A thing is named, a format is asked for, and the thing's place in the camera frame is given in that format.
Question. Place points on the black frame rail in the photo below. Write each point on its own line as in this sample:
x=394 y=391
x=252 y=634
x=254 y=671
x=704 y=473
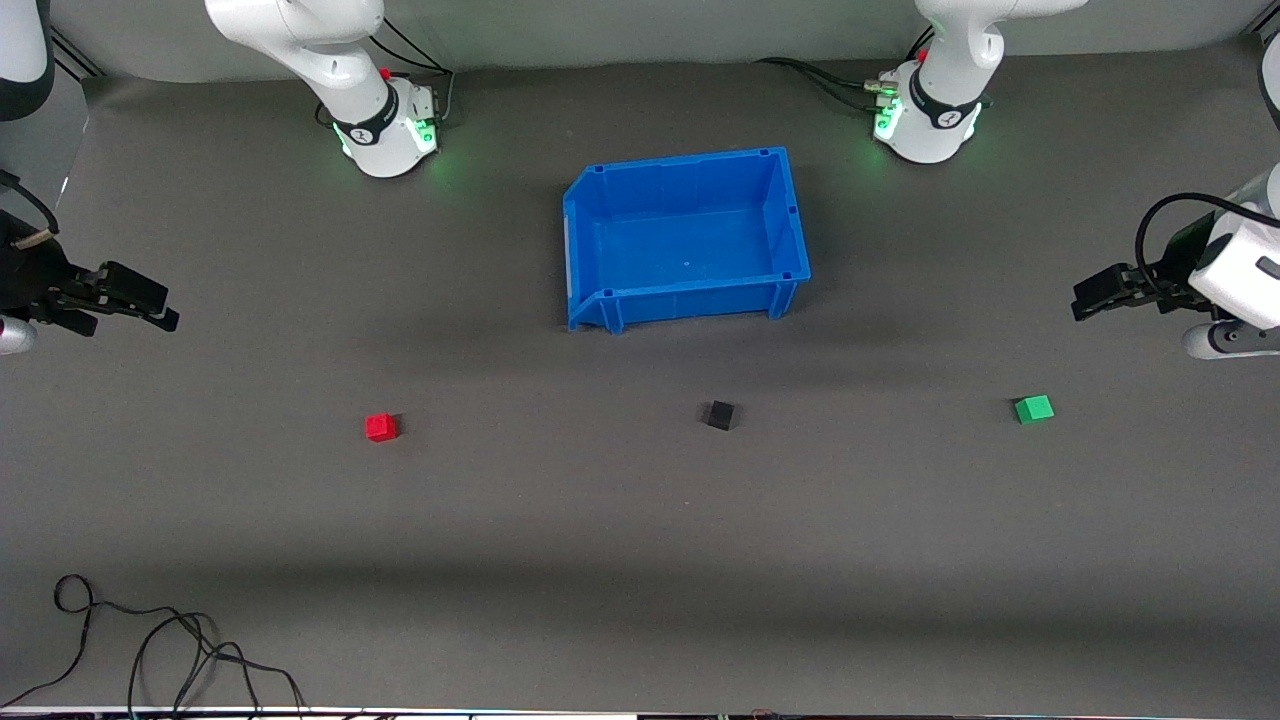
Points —
x=75 y=56

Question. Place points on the small black cube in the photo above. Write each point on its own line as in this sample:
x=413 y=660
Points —
x=720 y=415

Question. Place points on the small red cube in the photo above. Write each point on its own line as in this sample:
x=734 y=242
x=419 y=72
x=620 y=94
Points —
x=380 y=428

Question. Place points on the small green cube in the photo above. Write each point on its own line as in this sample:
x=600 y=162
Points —
x=1034 y=410

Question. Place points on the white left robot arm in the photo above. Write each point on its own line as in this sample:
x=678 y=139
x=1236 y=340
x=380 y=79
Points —
x=935 y=120

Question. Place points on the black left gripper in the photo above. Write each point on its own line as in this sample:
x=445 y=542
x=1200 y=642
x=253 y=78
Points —
x=1178 y=262

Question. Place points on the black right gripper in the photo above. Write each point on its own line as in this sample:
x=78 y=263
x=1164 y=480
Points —
x=22 y=275

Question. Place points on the blue plastic storage bin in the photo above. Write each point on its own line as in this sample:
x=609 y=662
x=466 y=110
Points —
x=700 y=240

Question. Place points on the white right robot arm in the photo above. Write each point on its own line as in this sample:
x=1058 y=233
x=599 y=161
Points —
x=370 y=110

